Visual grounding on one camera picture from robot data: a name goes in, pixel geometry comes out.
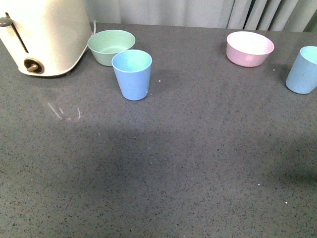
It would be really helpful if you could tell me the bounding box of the green bowl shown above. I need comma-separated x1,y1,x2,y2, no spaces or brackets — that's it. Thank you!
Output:
88,30,136,66

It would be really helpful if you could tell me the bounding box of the pink bowl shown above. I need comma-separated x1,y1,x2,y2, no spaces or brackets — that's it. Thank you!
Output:
226,31,274,67

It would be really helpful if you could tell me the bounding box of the blue cup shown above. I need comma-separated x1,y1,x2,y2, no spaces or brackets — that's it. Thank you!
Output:
111,50,152,101
285,46,317,94

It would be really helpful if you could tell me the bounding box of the white toaster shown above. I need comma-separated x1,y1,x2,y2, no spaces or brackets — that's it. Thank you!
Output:
0,0,92,76

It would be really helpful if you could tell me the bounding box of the white toaster power cord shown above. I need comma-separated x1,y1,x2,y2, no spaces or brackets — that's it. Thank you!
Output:
87,21,98,49

